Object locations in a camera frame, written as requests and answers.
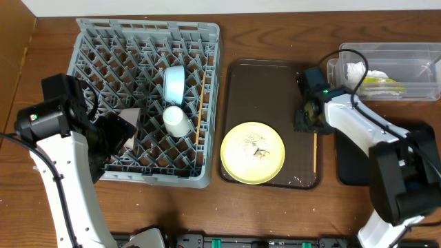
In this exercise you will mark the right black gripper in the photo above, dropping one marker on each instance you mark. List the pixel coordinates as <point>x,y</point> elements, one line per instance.
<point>306,115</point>

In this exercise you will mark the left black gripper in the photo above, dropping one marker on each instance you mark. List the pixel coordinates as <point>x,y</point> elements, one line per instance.
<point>115,129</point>

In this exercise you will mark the pink saucer plate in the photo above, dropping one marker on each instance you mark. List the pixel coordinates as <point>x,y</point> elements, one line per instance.
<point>132,116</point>

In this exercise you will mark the white napkin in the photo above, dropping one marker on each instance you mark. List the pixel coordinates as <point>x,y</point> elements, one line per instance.
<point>355,71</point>

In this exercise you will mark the orange snack wrapper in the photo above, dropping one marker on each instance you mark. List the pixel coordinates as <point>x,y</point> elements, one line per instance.
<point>375,85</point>

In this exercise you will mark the cream white cup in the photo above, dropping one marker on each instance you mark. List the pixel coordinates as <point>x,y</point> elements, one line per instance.
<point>176,121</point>

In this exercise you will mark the light blue bowl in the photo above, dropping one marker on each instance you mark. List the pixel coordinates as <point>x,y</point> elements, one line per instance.
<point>174,84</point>

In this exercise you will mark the wooden chopstick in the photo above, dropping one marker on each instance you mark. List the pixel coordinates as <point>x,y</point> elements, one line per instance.
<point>315,153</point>
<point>200,109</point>

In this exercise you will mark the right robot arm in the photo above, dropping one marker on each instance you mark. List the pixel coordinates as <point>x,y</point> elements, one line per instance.
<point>404,177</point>

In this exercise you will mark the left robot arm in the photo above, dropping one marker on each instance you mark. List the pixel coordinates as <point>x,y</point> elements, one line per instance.
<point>70,150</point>

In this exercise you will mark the brown serving tray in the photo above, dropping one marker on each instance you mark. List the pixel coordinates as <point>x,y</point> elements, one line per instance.
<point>266,91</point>

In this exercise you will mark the black plastic bin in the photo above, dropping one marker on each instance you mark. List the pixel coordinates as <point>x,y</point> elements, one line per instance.
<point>353,165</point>

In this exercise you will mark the yellow plate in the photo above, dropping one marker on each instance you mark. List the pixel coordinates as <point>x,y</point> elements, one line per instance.
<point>252,153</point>

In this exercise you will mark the grey plastic dish rack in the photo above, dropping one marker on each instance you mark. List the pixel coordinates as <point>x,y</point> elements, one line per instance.
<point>125,61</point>

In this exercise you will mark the clear plastic bin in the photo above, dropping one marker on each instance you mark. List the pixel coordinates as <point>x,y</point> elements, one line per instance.
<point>414,65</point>

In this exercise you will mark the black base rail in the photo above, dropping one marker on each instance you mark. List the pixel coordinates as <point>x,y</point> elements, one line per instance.
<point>202,240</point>

